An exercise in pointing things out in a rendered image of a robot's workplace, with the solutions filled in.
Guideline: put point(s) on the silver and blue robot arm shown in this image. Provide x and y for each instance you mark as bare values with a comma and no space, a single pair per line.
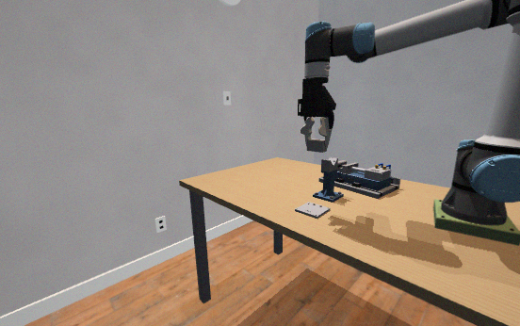
494,164

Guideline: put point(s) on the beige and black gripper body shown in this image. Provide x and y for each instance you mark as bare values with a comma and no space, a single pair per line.
319,106

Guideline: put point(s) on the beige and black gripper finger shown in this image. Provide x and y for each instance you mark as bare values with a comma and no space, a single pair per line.
326,125
307,129

